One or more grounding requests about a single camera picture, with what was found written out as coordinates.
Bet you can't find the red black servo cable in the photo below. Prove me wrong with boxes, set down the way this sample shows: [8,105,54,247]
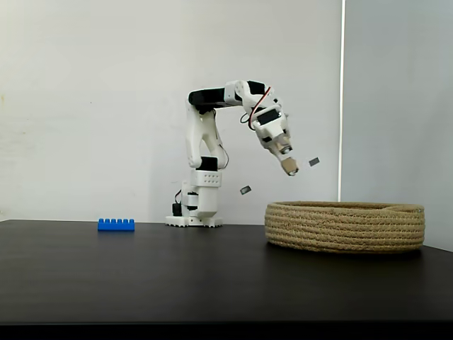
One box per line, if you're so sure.
[240,86,273,130]

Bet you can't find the woven rope tray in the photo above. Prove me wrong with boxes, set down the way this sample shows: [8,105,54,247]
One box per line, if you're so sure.
[264,200,426,254]

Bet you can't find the blue lego block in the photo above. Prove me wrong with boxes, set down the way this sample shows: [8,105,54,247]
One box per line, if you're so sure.
[97,217,136,232]

